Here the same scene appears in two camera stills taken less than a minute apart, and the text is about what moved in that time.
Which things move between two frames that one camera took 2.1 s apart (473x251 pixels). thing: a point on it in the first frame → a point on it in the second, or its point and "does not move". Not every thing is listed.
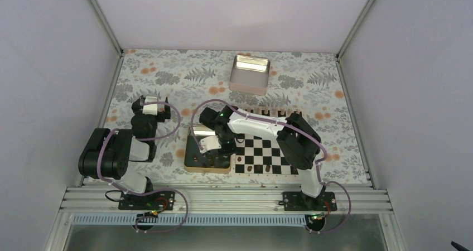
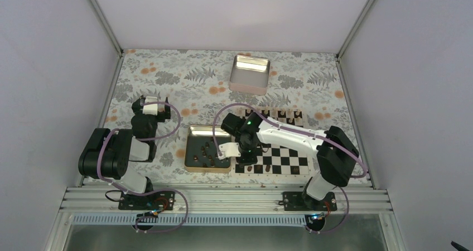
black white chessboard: [257, 157] does not move
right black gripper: [230, 150] → [252, 159]
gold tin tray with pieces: [196, 162] does not move
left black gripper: [167, 112] does not move
